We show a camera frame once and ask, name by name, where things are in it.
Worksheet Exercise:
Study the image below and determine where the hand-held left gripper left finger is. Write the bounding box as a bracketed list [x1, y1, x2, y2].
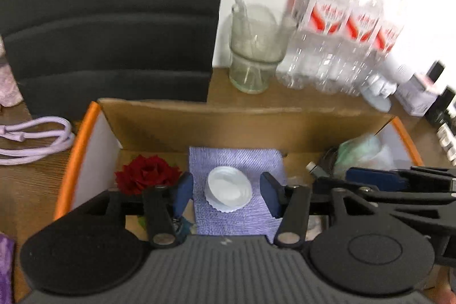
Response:
[84, 172, 195, 248]

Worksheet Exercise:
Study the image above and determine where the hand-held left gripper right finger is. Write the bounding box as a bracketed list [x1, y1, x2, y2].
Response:
[259, 172, 361, 248]

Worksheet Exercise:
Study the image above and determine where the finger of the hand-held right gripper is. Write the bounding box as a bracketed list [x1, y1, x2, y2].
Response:
[313, 177, 456, 205]
[345, 166, 456, 191]

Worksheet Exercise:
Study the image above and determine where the black braided cable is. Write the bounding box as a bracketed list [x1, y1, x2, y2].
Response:
[306, 147, 339, 181]

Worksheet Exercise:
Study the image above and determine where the clear plastic bag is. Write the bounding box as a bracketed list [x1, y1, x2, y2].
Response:
[333, 133, 396, 176]

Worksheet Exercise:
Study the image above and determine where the red fabric flower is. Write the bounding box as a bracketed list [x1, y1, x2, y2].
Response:
[115, 154, 182, 196]

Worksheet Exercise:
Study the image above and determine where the purple burlap pouch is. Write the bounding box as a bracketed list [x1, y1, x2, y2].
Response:
[188, 146, 287, 244]

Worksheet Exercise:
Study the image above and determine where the red cardboard box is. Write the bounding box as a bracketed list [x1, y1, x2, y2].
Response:
[53, 97, 424, 241]

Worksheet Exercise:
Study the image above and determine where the white power strip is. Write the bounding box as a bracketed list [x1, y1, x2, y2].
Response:
[436, 124, 456, 162]

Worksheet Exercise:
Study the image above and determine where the white round speaker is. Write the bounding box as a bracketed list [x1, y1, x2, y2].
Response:
[360, 51, 416, 112]

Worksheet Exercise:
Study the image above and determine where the pale tin box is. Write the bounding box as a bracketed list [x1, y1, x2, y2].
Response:
[394, 72, 440, 117]

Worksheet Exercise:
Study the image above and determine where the black small bottle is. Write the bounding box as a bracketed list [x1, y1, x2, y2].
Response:
[426, 87, 456, 128]

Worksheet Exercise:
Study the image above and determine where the clear glass cup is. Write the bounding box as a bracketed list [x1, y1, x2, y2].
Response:
[229, 0, 289, 94]

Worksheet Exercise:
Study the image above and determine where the clear water bottle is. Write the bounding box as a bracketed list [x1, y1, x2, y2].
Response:
[317, 0, 380, 94]
[276, 0, 351, 91]
[349, 0, 405, 96]

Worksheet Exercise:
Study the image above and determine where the purple tissue pack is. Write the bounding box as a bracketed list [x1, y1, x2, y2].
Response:
[0, 233, 17, 304]

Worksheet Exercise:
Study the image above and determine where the mottled purple vase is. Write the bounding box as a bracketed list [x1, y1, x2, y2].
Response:
[0, 35, 24, 108]

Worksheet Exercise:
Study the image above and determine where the lilac braided cable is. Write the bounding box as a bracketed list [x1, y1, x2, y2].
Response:
[0, 116, 76, 166]

